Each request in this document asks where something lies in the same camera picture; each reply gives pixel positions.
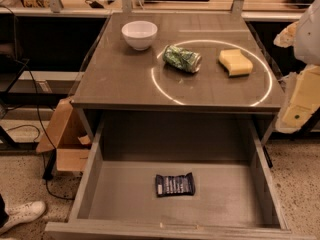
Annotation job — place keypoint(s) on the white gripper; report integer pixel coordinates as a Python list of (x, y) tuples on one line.
[(309, 37)]

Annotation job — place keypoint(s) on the dark blue snack bar wrapper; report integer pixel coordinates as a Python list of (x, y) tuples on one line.
[(175, 185)]

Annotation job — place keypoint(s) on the open grey drawer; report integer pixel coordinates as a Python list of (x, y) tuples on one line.
[(235, 196)]

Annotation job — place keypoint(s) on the grey counter cabinet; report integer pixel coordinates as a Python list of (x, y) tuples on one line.
[(119, 77)]

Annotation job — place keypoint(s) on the yellow sponge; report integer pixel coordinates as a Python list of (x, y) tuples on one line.
[(235, 62)]

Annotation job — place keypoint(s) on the crushed green soda can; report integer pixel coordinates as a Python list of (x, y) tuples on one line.
[(182, 59)]

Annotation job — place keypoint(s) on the white ceramic bowl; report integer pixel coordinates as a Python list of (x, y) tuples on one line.
[(139, 34)]

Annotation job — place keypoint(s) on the brown cardboard box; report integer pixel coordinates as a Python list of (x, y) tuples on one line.
[(65, 134)]

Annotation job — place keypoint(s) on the white sneaker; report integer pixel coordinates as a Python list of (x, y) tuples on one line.
[(25, 213)]

